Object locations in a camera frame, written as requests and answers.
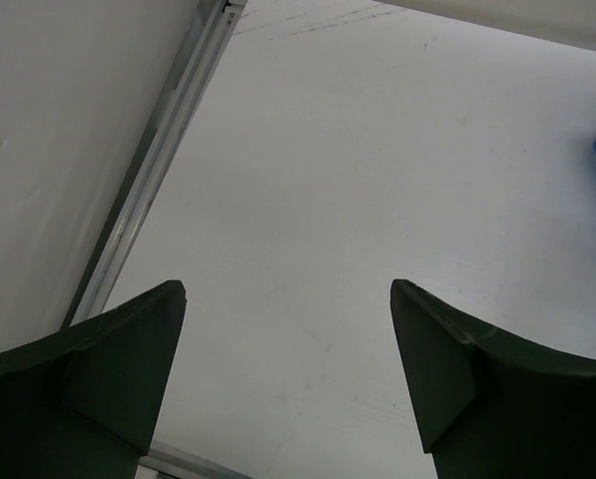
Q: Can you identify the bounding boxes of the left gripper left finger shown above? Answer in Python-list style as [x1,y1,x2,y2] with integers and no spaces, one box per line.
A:
[0,280,186,478]

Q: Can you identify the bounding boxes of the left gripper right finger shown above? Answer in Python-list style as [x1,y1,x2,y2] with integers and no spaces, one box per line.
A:
[390,279,596,478]

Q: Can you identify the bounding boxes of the metal side rail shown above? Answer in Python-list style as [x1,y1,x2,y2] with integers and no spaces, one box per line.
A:
[61,0,247,329]

